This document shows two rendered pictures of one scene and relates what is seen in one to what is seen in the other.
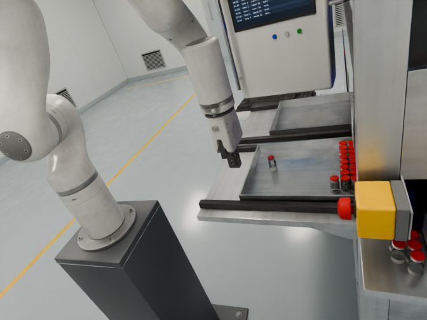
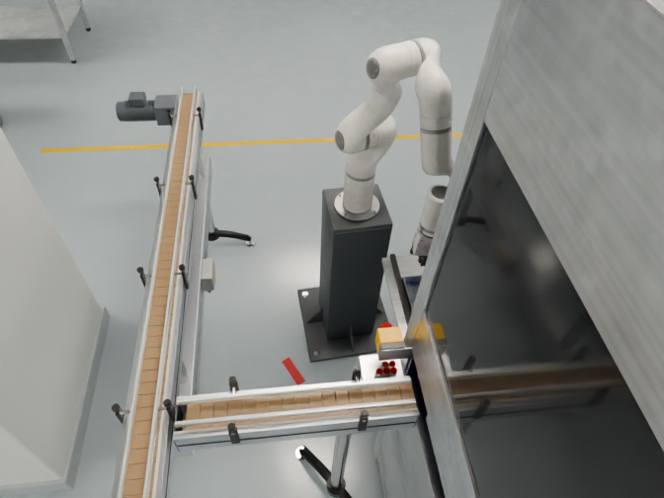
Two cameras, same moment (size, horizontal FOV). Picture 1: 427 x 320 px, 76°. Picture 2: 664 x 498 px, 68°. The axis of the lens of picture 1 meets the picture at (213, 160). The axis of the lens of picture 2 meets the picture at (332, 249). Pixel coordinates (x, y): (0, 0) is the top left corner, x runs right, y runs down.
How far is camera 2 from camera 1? 1.20 m
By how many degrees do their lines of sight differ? 42
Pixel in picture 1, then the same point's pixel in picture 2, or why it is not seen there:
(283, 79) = not seen: hidden behind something
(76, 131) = (380, 149)
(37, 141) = (348, 148)
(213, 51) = (436, 207)
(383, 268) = (374, 364)
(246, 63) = not seen: hidden behind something
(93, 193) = (358, 187)
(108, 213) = (357, 202)
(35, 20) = (388, 104)
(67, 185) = (350, 172)
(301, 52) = not seen: outside the picture
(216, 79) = (429, 217)
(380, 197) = (388, 337)
